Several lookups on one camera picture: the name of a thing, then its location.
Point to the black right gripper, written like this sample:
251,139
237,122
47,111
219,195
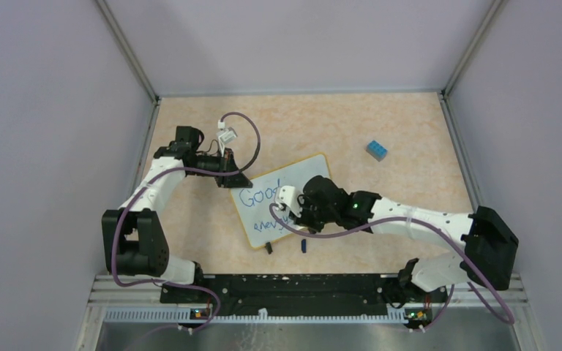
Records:
304,201

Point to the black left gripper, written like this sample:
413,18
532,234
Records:
233,181

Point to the yellow framed whiteboard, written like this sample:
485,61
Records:
252,204

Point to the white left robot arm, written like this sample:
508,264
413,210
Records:
133,238

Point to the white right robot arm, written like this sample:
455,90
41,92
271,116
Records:
481,247

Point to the light blue toy brick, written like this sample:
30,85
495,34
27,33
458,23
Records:
376,150

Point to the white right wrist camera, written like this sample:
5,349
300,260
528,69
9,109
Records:
287,199

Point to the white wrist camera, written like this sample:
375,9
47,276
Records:
224,136
287,199

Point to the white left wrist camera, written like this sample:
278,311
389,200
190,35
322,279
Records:
224,136

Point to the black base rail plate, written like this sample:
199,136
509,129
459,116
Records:
302,295

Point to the white slotted cable duct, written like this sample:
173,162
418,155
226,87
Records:
180,315

